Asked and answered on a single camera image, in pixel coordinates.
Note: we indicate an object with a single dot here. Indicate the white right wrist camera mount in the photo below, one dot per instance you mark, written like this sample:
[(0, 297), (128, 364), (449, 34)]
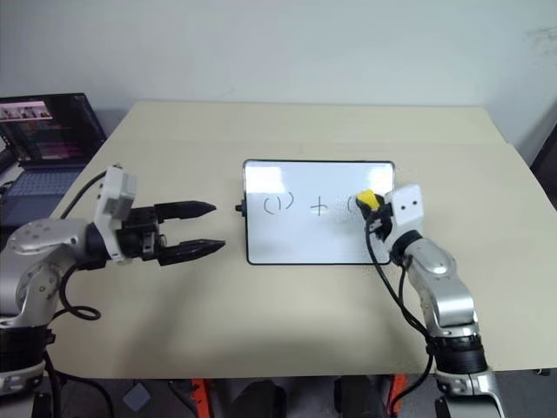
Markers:
[(407, 206)]

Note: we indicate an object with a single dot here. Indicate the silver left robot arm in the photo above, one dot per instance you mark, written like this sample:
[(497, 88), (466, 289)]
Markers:
[(43, 244)]

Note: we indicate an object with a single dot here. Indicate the dark rounded shape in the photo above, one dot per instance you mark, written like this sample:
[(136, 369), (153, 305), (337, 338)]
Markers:
[(361, 398), (257, 400)]

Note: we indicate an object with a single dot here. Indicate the dark furniture piece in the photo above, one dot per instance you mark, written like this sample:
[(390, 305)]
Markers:
[(548, 152)]

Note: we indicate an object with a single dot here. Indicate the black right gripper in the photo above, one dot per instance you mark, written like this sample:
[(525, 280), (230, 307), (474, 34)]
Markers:
[(383, 224)]

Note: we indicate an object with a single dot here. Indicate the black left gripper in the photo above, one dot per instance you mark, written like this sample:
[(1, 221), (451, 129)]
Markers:
[(139, 235)]

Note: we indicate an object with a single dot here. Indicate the yellow eraser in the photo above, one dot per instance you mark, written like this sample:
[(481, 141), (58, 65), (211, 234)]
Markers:
[(367, 198)]

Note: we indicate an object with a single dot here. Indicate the open dark laptop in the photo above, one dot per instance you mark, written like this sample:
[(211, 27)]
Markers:
[(43, 130)]

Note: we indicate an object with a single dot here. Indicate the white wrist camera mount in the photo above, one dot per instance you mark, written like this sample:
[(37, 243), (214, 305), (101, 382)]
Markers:
[(407, 206), (115, 191)]

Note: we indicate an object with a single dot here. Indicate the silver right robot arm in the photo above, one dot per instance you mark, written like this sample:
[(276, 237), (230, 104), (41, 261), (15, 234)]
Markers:
[(448, 296)]

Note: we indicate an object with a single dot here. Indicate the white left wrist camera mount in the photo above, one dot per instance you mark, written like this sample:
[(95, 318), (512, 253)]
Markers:
[(115, 191)]

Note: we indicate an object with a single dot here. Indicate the small black whiteboard knob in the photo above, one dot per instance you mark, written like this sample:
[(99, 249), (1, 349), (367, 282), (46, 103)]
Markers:
[(239, 208)]

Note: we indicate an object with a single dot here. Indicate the grey square pad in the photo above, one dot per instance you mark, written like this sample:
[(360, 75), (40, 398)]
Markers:
[(136, 396)]

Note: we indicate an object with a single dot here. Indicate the black-framed whiteboard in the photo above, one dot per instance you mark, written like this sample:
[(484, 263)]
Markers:
[(304, 235)]

